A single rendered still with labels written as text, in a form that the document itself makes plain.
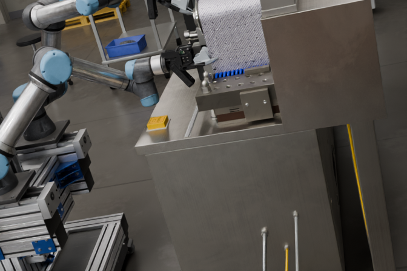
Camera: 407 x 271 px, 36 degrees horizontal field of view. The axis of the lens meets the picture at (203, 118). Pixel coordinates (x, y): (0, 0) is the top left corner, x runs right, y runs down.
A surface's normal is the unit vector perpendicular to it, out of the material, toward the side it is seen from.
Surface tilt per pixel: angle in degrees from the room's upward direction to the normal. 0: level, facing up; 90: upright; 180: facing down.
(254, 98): 90
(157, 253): 0
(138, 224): 0
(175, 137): 0
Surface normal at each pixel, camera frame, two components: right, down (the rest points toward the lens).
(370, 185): -0.14, 0.42
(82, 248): -0.23, -0.89
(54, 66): 0.51, 0.15
